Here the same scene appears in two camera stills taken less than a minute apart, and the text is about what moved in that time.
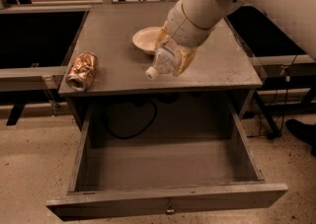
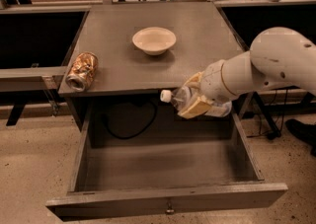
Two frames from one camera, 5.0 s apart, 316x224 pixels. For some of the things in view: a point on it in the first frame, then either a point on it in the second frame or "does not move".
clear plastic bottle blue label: x=162 y=63 → x=185 y=96
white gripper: x=185 y=31 → x=212 y=83
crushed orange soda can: x=82 y=71 does not move
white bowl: x=145 y=38 does not move
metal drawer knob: x=170 y=210 does not move
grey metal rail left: x=32 y=78 does not move
